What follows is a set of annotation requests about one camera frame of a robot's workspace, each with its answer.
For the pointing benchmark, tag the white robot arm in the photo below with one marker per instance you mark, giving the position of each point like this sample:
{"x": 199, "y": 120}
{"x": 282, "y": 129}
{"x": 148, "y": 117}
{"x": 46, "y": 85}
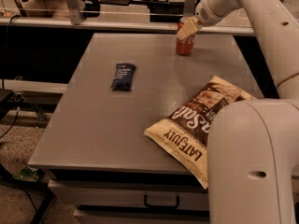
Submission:
{"x": 253, "y": 146}

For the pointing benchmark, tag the black drawer handle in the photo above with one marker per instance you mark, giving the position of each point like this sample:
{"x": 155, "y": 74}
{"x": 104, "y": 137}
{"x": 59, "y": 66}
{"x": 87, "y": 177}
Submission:
{"x": 161, "y": 202}

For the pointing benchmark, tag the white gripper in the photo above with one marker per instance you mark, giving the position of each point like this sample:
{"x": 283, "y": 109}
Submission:
{"x": 206, "y": 16}

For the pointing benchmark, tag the brown Late July chip bag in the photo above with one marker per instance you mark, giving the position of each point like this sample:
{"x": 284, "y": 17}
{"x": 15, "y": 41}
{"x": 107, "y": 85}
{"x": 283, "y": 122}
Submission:
{"x": 184, "y": 133}

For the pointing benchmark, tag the grey drawer cabinet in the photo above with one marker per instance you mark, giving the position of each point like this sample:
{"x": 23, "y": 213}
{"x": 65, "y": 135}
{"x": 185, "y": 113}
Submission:
{"x": 94, "y": 149}

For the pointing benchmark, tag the red coke can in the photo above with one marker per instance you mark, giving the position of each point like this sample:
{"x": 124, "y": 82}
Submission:
{"x": 185, "y": 46}

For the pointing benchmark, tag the metal rail barrier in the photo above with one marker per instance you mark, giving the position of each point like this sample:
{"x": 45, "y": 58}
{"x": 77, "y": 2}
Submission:
{"x": 108, "y": 20}

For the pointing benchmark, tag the dark blue snack bar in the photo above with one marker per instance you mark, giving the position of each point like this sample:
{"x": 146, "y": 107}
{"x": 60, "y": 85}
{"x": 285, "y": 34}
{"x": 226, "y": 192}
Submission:
{"x": 123, "y": 78}

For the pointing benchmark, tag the green packet on floor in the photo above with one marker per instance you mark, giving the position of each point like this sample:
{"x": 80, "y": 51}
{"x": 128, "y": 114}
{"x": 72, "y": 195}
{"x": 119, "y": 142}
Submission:
{"x": 27, "y": 174}

